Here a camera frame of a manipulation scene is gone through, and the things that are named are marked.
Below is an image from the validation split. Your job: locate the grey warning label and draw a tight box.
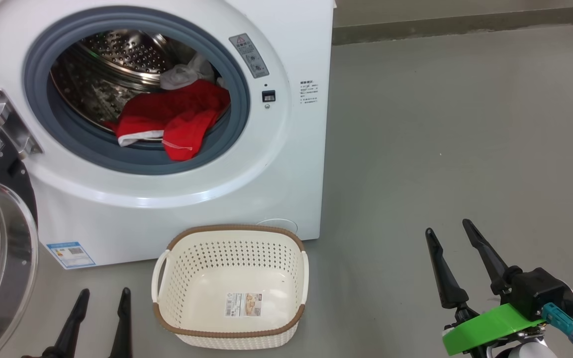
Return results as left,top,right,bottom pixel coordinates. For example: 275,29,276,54
229,33,270,79

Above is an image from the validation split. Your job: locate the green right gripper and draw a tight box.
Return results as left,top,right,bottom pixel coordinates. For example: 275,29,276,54
425,218,548,358

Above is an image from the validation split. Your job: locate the white front-load washing machine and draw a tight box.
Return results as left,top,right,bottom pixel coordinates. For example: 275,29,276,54
0,0,337,270

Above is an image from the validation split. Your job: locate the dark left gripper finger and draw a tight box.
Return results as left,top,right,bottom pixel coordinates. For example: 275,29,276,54
109,287,133,358
43,288,90,358

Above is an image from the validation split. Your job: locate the small printed text label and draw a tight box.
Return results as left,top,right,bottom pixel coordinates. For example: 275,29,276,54
299,80,319,105

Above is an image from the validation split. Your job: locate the cream perforated basket brown rim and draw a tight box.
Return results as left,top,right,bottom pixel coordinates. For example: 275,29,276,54
151,224,310,350

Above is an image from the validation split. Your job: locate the metal door hinge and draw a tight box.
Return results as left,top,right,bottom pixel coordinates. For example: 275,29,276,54
0,88,43,160

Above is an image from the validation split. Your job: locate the blue energy label sticker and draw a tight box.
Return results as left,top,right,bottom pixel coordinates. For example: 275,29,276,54
46,242,96,269

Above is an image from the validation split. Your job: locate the printed paper label sticker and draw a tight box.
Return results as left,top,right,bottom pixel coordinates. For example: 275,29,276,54
224,292,262,318

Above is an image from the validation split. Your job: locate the round white filter cover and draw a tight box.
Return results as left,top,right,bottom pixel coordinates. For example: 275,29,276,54
257,218,298,234

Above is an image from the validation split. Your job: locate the red and white garment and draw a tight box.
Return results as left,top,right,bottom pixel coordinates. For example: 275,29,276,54
102,52,231,162

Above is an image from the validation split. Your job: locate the black cable teal connector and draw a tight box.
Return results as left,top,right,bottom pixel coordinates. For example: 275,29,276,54
541,298,573,357

